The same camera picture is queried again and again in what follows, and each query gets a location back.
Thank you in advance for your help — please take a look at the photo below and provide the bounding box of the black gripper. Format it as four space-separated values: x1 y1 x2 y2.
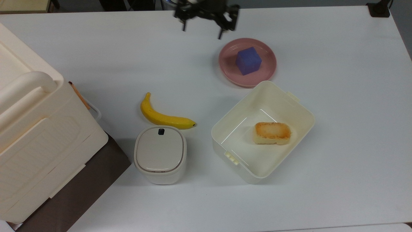
174 0 240 40

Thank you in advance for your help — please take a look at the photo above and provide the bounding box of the cream open storage box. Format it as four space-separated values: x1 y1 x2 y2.
211 81 315 185

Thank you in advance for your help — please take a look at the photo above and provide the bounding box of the pink round plate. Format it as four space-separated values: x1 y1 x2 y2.
219 38 277 88

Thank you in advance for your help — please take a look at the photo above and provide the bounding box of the purple foam cube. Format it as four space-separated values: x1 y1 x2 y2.
235 47 262 76

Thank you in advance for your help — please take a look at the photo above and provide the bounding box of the toasted bread toy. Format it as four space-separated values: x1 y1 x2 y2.
253 122 291 145

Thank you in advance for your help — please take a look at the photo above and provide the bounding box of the black corner clamp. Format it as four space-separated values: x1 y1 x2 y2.
366 0 391 18

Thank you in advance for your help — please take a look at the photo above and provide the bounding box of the cream lidded mini bin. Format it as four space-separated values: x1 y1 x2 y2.
134 125 187 185

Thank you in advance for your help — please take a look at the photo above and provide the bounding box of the yellow toy banana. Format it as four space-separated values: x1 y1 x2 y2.
140 92 197 130

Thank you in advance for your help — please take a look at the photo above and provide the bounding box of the tan wooden table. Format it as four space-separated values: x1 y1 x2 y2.
0 0 52 14

